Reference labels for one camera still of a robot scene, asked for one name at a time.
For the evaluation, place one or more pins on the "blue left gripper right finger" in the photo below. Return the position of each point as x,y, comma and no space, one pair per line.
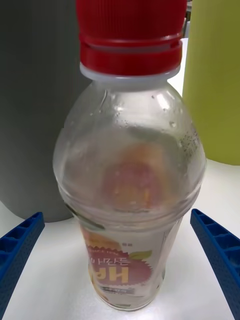
222,247

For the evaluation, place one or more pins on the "grey plastic bin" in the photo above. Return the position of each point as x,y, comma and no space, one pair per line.
35,105

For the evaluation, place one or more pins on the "clear bottle with red cap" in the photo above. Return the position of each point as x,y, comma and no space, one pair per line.
130,155

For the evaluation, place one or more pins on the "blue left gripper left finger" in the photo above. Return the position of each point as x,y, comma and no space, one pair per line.
17,250

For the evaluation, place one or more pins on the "yellow-green plastic bin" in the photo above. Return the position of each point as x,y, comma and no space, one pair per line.
215,82

